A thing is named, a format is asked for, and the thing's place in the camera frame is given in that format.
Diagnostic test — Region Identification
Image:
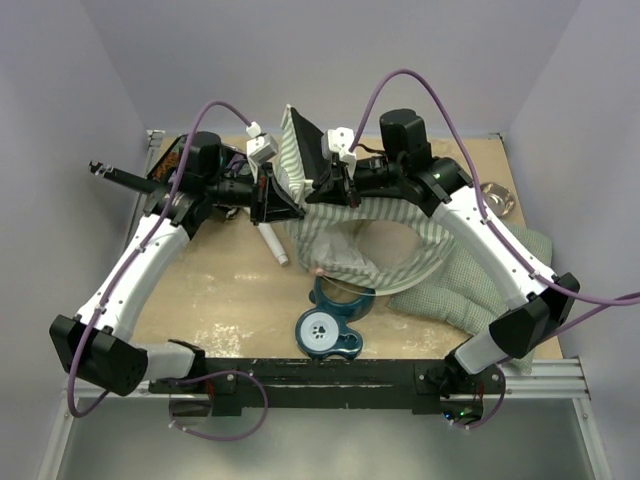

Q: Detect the black poker chip case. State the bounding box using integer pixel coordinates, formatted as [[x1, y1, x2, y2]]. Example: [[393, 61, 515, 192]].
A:
[[87, 133, 251, 196]]

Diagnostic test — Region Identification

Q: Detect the teal pet bowl stand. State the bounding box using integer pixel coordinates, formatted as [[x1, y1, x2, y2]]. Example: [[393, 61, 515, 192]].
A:
[[295, 277, 376, 360]]

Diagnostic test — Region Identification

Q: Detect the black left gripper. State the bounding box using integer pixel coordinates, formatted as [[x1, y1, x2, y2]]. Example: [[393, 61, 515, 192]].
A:
[[206, 161, 305, 226]]

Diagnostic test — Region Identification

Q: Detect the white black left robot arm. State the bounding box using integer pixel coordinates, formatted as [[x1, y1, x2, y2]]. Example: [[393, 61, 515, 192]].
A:
[[49, 132, 304, 396]]

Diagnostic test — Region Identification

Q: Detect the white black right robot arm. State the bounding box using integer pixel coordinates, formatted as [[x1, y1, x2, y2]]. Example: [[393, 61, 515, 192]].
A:
[[300, 109, 580, 393]]

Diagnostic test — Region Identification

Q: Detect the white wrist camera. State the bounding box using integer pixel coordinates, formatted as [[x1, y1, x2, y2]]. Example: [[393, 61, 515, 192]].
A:
[[321, 127, 357, 165], [246, 122, 279, 165]]

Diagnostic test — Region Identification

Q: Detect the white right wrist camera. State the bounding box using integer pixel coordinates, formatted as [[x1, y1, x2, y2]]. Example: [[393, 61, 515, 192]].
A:
[[321, 127, 357, 165]]

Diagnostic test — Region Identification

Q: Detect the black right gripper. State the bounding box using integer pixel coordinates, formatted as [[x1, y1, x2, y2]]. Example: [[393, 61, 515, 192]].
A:
[[306, 156, 405, 210]]

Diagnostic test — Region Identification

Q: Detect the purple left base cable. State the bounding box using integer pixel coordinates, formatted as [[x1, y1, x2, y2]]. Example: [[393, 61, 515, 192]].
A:
[[168, 368, 270, 441]]

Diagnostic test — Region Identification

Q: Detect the green striped pet tent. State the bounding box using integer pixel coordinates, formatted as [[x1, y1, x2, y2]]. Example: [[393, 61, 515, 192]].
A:
[[275, 105, 455, 295]]

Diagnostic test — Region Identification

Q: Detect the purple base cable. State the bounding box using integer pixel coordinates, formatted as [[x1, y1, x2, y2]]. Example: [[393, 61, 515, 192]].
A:
[[168, 368, 270, 441], [447, 367, 505, 431]]

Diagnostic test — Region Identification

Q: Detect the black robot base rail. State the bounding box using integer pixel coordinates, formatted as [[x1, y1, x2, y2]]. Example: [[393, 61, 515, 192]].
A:
[[149, 358, 505, 416]]

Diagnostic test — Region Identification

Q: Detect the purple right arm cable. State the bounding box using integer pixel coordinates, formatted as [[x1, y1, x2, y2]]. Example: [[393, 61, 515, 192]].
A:
[[349, 68, 640, 306]]

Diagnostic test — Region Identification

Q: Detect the green checkered pet cushion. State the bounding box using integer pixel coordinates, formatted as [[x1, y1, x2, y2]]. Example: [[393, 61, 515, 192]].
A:
[[387, 222, 556, 376]]

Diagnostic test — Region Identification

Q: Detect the steel pet bowl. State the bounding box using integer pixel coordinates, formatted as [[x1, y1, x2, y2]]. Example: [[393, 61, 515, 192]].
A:
[[480, 182, 516, 218]]

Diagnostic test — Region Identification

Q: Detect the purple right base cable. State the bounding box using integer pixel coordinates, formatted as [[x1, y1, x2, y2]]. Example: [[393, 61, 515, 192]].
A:
[[447, 367, 505, 431]]

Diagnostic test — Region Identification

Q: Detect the white toy microphone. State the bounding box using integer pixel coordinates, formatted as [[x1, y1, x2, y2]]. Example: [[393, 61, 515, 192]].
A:
[[257, 223, 289, 266]]

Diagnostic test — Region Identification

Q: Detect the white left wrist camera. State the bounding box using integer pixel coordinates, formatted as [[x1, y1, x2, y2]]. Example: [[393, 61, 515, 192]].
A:
[[246, 122, 279, 165]]

